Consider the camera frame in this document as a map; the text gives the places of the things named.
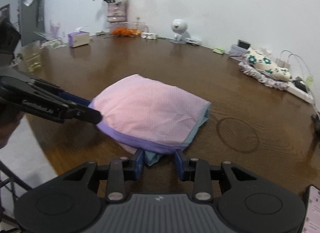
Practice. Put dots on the cream green-flowered pants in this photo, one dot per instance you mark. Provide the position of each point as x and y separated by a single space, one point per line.
267 66

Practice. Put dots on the grey tin box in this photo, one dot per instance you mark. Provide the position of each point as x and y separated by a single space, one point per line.
236 51

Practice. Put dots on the clear plastic packet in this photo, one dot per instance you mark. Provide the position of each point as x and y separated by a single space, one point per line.
51 44

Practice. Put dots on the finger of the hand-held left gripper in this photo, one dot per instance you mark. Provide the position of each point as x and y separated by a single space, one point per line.
87 115
77 100

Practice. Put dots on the black power adapter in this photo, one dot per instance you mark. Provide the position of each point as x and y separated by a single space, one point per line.
300 85

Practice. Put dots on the purple lavender bundle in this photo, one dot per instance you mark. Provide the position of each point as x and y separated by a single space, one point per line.
55 31

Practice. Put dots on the black phone holder clamp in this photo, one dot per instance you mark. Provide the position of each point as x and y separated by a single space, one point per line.
316 122

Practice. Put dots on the white robot figurine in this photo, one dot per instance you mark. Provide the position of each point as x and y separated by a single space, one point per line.
178 27

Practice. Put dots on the white power strip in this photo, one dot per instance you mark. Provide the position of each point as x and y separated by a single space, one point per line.
301 94

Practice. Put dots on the wooden stool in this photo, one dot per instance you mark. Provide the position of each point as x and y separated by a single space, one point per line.
10 185

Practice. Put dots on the purple tissue box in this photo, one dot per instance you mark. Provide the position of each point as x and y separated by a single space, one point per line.
78 39

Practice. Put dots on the grey cabinet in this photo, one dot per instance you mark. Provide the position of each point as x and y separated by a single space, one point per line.
31 17

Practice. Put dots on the clear box of orange fruit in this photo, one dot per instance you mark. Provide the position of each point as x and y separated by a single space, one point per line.
125 31

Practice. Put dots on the glass cup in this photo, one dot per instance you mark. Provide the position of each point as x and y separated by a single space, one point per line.
32 57

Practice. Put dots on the pink woven vase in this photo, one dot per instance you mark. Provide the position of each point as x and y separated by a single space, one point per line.
117 11

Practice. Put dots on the white flat gadget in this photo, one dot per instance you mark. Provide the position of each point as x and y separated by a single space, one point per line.
193 41

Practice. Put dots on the white ruffled floral garment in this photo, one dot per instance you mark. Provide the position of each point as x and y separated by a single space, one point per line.
260 79

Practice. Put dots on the green and white small box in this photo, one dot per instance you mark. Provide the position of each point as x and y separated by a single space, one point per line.
218 50

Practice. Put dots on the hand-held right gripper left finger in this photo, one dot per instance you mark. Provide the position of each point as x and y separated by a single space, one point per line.
140 164

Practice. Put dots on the green spray bottle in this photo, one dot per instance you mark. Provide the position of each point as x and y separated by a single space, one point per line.
310 81

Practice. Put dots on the smartphone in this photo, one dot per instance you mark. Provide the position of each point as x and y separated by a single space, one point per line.
312 210

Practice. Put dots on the pink purple-trimmed top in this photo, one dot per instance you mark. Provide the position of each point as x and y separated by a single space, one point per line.
150 112

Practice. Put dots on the black small box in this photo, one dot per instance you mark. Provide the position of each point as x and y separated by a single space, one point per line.
243 44

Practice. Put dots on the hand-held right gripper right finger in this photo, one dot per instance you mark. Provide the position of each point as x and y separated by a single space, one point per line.
178 164

